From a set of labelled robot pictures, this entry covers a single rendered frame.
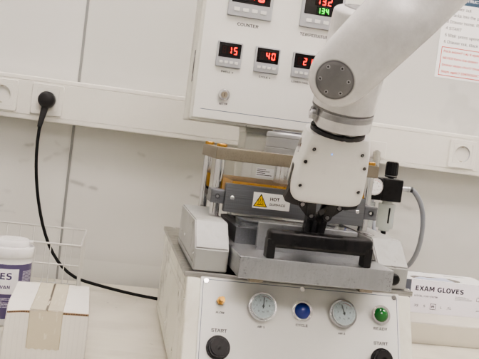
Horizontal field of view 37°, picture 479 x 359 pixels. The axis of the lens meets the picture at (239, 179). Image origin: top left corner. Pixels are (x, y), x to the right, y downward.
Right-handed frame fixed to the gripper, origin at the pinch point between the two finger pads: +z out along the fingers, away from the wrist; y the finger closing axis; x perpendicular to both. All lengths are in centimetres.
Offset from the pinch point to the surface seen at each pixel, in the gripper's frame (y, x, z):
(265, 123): -1.9, 37.5, -2.4
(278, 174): -1.4, 21.5, 1.0
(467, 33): 54, 83, -18
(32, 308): -38.3, 2.4, 19.1
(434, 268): 54, 62, 38
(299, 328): -0.3, -5.7, 13.1
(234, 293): -10.1, -2.7, 10.1
